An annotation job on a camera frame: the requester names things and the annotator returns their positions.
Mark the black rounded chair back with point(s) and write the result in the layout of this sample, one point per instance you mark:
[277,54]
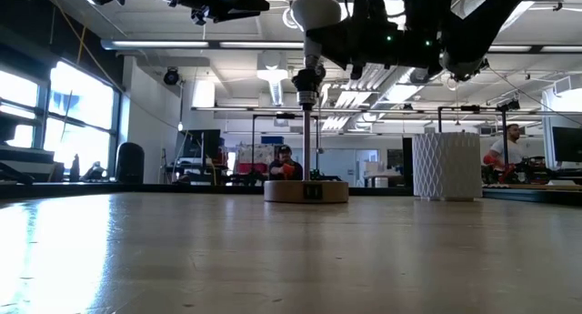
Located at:
[129,164]

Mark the person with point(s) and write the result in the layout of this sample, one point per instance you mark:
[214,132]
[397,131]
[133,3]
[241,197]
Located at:
[284,168]
[511,150]

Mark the black computer monitor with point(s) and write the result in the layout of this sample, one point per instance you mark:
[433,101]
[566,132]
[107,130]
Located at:
[202,143]
[568,143]

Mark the white textured cup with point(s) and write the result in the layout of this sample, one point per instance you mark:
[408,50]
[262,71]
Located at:
[448,168]

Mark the black gantry frame with camera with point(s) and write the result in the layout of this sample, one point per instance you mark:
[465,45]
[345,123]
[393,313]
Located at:
[468,108]

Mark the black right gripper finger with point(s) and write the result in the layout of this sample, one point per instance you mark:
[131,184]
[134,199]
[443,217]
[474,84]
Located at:
[343,45]

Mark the black rectangular gantry frame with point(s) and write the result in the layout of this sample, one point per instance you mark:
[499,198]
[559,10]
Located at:
[285,116]

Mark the wooden base lamp stand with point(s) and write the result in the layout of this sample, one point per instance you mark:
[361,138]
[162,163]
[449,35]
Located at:
[304,192]

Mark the large bright window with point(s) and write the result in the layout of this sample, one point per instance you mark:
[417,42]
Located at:
[82,100]

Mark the white reflector lightbulb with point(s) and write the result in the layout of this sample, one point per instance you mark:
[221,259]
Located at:
[316,11]

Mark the long ceiling light bar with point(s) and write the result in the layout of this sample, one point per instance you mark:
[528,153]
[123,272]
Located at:
[159,44]

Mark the black ceiling spotlight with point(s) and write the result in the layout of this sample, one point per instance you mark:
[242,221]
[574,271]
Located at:
[171,76]

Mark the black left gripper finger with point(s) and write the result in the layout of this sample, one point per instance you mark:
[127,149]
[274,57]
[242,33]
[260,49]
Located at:
[241,4]

